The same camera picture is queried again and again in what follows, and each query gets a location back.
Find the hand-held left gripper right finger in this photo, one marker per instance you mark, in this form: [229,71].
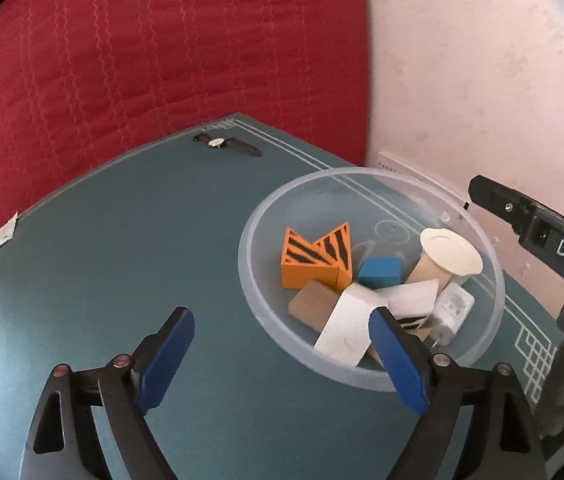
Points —
[397,360]

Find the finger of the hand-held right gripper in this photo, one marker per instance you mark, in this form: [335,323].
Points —
[502,205]

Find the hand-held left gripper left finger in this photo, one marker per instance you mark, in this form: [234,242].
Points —
[166,360]

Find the white block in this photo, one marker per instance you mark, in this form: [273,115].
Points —
[349,325]

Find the white ribbed plastic cup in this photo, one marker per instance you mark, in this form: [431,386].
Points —
[447,255]

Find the white power adapter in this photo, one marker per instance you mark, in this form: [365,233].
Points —
[454,312]

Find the blue block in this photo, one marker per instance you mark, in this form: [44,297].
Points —
[379,272]

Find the clear plastic bowl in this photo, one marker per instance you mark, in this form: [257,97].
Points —
[262,300]

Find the orange striped block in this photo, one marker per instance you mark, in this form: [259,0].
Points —
[339,255]
[302,267]

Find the folded paper sheet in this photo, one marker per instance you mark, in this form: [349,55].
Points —
[1,237]

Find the black wristwatch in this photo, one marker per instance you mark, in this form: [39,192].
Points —
[227,143]

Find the red quilted blanket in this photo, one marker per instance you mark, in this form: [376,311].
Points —
[136,60]

